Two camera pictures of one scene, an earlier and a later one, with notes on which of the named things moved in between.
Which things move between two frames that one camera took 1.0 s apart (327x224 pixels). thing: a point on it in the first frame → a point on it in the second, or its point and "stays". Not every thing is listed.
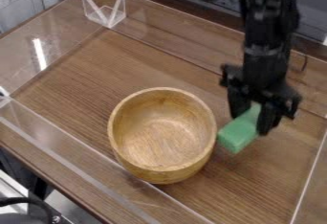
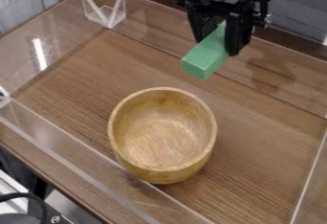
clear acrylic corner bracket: [104, 15] stays
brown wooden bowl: [163, 131] stays
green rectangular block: [240, 132] → [208, 54]
